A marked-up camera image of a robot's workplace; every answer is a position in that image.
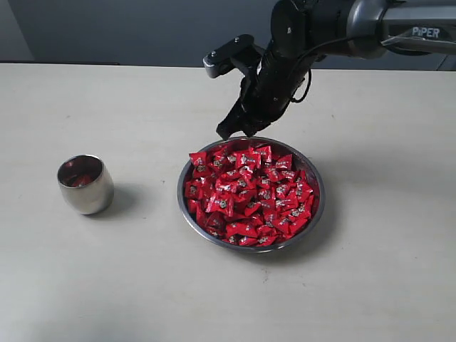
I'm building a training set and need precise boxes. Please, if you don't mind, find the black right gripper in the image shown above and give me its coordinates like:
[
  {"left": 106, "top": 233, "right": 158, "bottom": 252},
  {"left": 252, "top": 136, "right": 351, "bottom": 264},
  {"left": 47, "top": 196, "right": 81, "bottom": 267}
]
[{"left": 216, "top": 43, "right": 310, "bottom": 140}]

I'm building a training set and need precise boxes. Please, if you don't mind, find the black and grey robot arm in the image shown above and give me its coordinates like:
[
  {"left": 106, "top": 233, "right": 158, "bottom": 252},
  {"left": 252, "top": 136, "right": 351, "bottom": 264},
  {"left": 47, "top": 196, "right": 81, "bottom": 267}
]
[{"left": 203, "top": 0, "right": 455, "bottom": 140}]

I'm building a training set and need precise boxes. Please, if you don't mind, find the pile of red wrapped candies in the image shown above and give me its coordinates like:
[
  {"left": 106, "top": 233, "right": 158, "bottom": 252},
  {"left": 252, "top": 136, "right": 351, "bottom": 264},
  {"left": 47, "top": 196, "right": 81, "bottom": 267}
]
[{"left": 184, "top": 142, "right": 315, "bottom": 247}]

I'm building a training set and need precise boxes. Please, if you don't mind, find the stainless steel cup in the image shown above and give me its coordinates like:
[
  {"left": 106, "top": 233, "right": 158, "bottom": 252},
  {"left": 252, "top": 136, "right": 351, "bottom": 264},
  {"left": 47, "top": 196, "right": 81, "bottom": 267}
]
[{"left": 57, "top": 155, "right": 114, "bottom": 215}]

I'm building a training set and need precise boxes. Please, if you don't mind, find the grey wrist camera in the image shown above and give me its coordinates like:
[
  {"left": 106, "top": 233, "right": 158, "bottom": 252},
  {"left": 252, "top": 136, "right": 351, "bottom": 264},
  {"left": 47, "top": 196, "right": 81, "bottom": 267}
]
[{"left": 203, "top": 34, "right": 265, "bottom": 79}]

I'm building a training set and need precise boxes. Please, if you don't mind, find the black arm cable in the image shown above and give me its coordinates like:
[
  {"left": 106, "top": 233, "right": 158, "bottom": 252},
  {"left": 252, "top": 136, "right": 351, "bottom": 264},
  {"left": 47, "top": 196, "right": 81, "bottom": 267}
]
[{"left": 284, "top": 31, "right": 456, "bottom": 104}]

